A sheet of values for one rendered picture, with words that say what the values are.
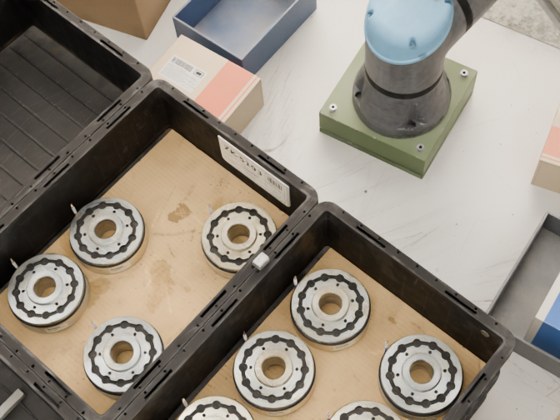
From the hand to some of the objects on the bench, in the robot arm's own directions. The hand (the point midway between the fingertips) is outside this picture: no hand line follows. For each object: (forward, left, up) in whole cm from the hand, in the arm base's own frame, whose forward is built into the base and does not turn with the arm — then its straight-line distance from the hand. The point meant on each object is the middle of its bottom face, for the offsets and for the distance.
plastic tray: (+24, +1, -11) cm, 26 cm away
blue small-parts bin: (+9, -72, -12) cm, 74 cm away
